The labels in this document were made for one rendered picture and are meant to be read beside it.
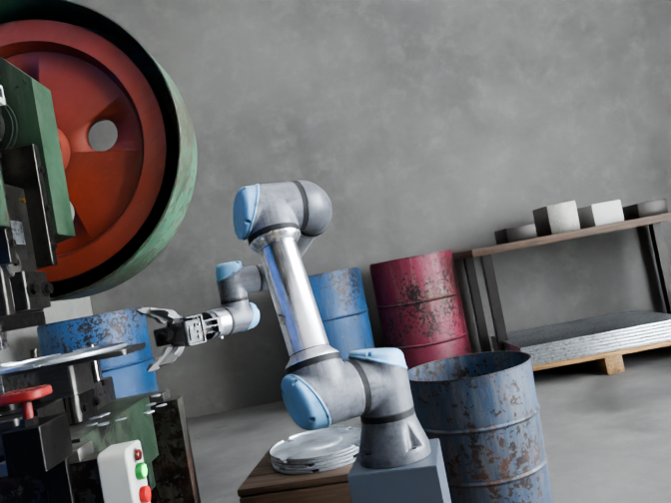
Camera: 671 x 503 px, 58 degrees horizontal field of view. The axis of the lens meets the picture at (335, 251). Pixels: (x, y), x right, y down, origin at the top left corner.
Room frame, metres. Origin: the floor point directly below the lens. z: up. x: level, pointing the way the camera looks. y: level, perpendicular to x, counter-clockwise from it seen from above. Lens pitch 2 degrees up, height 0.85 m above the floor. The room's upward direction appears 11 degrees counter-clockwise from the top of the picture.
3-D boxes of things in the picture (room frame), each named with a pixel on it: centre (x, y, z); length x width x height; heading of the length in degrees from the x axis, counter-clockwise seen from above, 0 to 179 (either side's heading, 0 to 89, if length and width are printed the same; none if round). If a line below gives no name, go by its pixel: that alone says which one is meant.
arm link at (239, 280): (1.68, 0.28, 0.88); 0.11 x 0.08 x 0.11; 117
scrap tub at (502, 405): (2.01, -0.35, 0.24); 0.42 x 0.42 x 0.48
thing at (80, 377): (1.29, 0.58, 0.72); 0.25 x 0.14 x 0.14; 90
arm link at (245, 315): (1.67, 0.30, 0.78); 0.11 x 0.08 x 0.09; 142
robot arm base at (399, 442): (1.30, -0.04, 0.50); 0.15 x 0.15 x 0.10
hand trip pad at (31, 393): (0.96, 0.52, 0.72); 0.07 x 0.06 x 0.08; 90
